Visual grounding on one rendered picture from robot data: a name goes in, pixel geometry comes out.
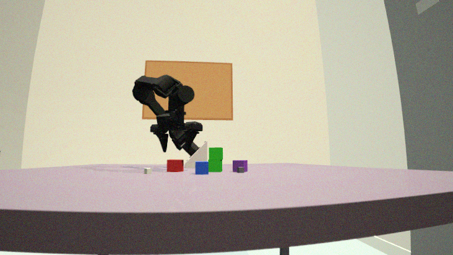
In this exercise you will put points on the blue block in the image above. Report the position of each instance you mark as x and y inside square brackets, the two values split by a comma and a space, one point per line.
[201, 168]

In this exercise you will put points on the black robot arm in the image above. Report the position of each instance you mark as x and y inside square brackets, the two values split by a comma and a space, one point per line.
[178, 95]

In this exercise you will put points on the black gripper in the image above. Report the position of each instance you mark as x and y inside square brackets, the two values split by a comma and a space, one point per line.
[192, 129]

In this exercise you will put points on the purple cube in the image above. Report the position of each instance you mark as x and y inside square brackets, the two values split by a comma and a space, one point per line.
[240, 164]

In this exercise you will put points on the red block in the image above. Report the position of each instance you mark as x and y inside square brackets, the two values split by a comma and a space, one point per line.
[175, 165]

